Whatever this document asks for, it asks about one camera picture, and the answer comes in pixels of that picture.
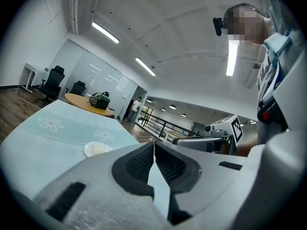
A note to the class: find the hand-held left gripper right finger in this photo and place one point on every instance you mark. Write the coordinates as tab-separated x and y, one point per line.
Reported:
204	176

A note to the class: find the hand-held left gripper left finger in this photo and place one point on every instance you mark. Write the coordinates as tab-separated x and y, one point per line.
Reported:
96	176

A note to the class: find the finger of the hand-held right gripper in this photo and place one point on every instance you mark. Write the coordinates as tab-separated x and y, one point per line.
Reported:
194	142

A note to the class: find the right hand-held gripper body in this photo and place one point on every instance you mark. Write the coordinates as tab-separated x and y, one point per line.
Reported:
227	128

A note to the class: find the white round plate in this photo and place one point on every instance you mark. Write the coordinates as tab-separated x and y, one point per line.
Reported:
87	150

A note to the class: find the person's right forearm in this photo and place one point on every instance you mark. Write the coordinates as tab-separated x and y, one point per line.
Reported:
247	148

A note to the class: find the table with light blue cloth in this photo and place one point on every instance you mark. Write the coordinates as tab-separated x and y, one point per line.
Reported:
48	152

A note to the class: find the wooden desk with white legs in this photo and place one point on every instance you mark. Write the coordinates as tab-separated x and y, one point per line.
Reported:
173	133

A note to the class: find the black metal railing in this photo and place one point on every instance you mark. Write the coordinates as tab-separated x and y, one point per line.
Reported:
163	128

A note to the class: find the black chest device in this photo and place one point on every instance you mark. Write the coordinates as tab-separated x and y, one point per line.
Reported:
273	109

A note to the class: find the person's grey shirt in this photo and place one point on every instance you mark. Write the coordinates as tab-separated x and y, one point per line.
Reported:
268	75

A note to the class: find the long ceiling light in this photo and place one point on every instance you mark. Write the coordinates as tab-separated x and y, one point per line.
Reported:
105	32
231	59
145	66

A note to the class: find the round wooden table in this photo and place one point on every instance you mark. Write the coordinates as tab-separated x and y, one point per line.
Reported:
76	102

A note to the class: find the white notice sheet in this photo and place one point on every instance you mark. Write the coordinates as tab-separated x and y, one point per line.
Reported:
125	94

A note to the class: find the black office chair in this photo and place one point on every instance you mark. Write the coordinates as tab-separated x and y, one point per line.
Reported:
54	83
78	88

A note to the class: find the person's head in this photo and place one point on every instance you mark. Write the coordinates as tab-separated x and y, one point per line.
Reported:
247	23

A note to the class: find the black head-mounted camera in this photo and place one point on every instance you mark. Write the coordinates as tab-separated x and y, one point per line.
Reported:
218	26

